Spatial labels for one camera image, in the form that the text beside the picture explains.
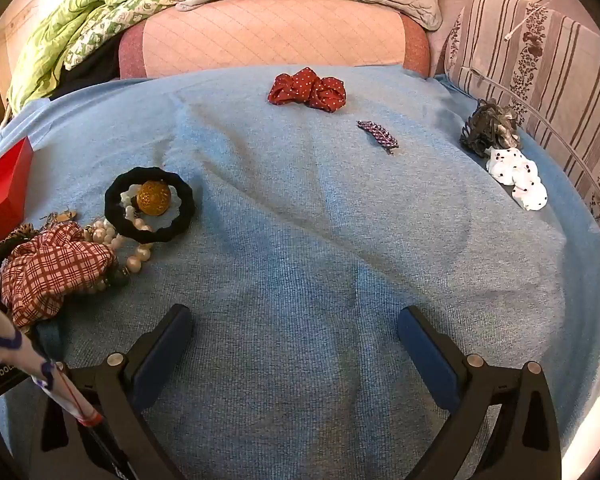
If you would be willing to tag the blue blanket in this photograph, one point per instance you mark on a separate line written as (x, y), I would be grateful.
(300, 235)

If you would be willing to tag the white flower hair ornament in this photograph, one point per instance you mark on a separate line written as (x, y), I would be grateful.
(177, 210)

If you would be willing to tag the dark grey scrunchie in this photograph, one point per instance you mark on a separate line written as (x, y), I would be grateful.
(487, 130)

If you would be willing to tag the purple beaded hair clip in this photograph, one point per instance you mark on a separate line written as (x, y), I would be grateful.
(377, 135)

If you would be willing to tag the green patterned quilt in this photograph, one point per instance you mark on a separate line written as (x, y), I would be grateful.
(80, 5)

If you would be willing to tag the black cloth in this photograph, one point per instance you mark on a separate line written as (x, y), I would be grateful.
(90, 70)

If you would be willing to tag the red tray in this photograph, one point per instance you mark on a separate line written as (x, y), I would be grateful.
(0, 190)

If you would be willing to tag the red plaid scrunchie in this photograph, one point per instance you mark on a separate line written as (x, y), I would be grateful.
(50, 270)

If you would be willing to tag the pink quilted mattress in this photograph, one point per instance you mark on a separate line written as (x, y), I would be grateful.
(270, 40)

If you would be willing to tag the striped floral sofa cushion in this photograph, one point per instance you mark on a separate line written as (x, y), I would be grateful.
(555, 70)

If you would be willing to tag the white polka dot scrunchie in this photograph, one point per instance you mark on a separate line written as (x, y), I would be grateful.
(517, 175)

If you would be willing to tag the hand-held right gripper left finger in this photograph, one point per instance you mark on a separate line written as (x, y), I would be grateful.
(162, 355)

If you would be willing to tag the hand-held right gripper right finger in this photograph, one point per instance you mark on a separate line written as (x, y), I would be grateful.
(425, 355)

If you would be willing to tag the red polka dot scrunchie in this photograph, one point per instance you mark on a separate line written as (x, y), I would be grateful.
(305, 90)

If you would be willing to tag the plain black scrunchie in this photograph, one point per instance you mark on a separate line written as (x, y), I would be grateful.
(117, 215)

